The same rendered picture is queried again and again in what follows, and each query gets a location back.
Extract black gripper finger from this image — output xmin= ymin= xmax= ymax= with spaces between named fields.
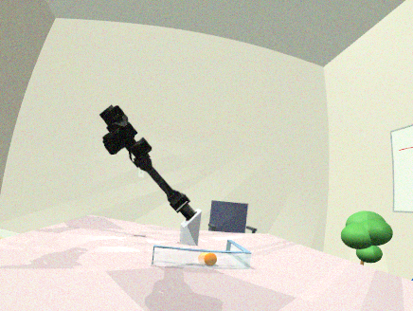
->
xmin=109 ymin=111 xmax=129 ymax=130
xmin=130 ymin=137 xmax=148 ymax=155

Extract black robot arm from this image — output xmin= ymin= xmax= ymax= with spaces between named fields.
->
xmin=99 ymin=104 xmax=197 ymax=221

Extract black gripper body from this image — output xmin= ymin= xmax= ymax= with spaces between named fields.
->
xmin=102 ymin=105 xmax=152 ymax=160

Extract clear low glass walls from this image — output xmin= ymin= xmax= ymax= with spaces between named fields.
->
xmin=153 ymin=247 xmax=252 ymax=270

